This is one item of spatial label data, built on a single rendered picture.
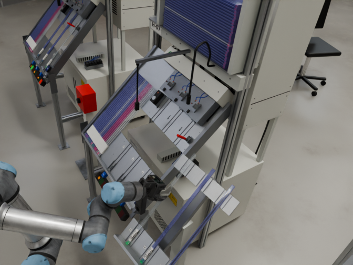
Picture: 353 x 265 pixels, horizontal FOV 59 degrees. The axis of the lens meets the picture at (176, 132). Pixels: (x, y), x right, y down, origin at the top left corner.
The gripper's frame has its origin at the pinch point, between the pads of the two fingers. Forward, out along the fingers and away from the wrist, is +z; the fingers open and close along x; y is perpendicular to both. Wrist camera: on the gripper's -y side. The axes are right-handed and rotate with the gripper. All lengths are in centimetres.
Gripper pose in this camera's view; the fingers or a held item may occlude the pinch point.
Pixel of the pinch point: (166, 192)
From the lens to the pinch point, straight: 141.3
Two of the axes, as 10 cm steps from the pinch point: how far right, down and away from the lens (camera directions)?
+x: -6.5, -5.3, 5.4
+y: 4.7, -8.4, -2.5
